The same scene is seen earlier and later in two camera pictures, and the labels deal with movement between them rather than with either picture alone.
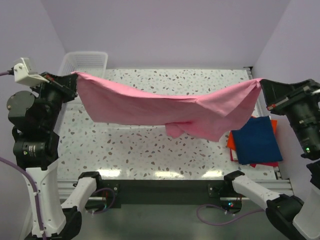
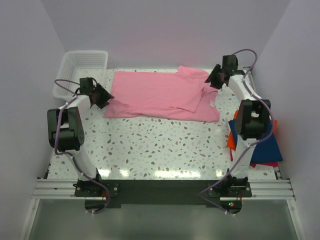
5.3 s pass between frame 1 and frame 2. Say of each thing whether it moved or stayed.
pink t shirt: moved
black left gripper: moved
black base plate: stayed
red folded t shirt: stayed
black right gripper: moved
